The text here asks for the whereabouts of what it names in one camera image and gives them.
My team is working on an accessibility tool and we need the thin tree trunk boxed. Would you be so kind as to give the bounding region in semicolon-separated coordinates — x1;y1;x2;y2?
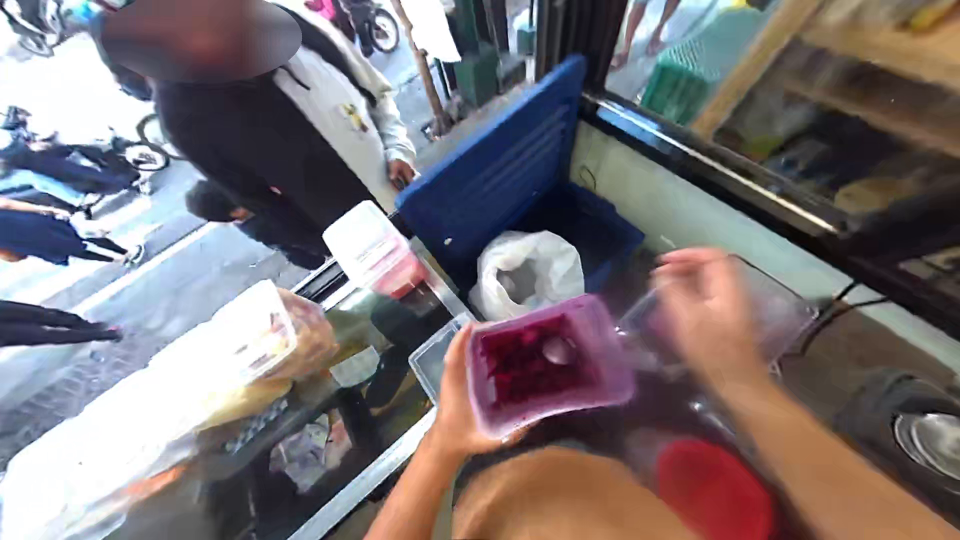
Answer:
390;0;454;136

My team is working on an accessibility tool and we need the clear container with pink contents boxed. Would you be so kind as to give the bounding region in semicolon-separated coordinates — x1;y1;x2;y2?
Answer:
322;199;429;300

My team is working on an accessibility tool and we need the person's right forearm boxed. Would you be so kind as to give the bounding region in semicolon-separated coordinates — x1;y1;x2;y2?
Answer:
712;360;960;540

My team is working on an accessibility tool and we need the white plastic bag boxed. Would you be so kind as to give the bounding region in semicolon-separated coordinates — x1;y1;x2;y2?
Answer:
471;230;585;322

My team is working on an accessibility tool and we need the black window frame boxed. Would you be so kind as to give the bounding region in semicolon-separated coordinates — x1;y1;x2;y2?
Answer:
532;0;960;342

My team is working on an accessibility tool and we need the purple rectangular plastic container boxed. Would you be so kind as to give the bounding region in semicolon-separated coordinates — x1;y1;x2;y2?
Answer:
465;294;637;441

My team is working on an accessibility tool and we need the round red lid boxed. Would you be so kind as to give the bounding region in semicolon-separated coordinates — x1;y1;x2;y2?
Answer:
656;437;775;540

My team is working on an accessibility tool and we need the clear container with orange food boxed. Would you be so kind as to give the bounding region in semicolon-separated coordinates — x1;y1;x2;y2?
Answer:
225;279;340;384

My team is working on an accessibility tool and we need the person's left hand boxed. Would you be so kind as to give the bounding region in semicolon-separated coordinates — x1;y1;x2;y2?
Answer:
433;322;530;459

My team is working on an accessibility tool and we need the wooden shelf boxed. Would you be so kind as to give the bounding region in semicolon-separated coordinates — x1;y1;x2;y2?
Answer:
691;0;960;219

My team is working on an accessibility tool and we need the small clear rectangular container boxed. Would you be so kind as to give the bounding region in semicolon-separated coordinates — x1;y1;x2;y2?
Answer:
408;313;477;408

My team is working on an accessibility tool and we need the person's left forearm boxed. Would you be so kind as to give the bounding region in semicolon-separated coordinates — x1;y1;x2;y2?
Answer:
363;438;468;540

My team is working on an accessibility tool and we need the parked motorcycle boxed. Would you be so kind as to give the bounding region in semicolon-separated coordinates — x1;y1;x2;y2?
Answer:
0;106;172;215

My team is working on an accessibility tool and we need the black cable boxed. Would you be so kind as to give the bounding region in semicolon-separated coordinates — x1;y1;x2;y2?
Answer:
776;279;894;361

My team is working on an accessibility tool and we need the glass display case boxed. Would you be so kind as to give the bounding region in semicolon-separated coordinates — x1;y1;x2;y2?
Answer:
90;255;474;540

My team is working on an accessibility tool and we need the green plastic crate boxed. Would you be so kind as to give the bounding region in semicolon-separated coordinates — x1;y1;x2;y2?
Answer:
639;37;721;126

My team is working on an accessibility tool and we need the white plastic sheet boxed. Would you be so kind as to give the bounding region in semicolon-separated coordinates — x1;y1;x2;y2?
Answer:
0;279;282;540

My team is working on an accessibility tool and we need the large clear plastic container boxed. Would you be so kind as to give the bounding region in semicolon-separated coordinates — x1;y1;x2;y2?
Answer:
618;255;819;372

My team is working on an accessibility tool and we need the blue cooler box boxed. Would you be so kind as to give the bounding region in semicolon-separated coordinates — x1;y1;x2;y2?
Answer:
395;54;646;297

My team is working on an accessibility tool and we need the person's right hand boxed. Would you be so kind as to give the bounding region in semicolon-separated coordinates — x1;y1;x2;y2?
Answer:
650;246;766;395

